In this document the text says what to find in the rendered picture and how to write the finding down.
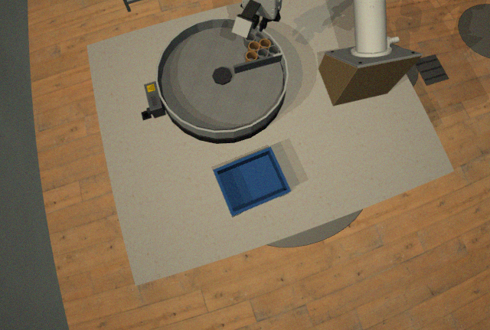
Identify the grey metal bushing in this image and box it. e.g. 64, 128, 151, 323
268, 45, 279, 56
244, 33, 256, 48
257, 48, 269, 59

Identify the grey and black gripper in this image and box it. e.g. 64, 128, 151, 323
240, 0, 282, 32

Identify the bronze bushing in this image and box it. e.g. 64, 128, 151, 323
248, 41, 260, 52
245, 51, 257, 62
260, 38, 271, 50

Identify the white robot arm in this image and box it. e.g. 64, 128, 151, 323
232, 0, 400, 57

